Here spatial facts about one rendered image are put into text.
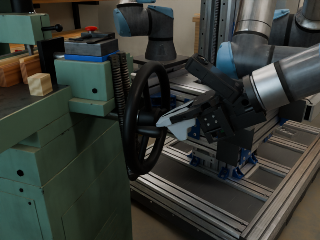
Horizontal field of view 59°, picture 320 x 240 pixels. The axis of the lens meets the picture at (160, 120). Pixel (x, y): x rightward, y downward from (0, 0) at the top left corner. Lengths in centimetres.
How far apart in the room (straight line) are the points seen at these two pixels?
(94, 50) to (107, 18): 402
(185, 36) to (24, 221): 357
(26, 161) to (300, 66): 56
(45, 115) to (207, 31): 83
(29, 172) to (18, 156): 4
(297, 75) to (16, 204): 66
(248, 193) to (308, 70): 105
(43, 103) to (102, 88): 13
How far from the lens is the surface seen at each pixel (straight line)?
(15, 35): 82
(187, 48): 409
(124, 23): 125
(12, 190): 76
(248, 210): 139
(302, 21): 101
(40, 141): 65
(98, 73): 65
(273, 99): 50
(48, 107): 65
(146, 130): 59
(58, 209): 76
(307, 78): 49
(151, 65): 66
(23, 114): 60
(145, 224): 156
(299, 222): 173
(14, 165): 70
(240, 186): 148
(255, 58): 60
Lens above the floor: 110
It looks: 25 degrees down
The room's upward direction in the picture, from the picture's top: straight up
